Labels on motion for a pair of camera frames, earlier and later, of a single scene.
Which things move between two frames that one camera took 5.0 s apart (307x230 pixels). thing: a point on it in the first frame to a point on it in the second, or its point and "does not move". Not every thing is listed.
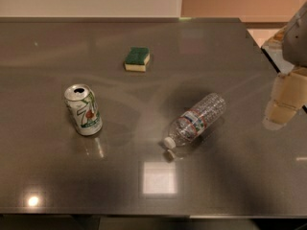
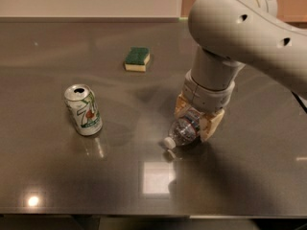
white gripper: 296,40 to 207,97
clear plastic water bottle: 197,121 does not move
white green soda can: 83,108 does not move
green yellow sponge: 137,58 does not move
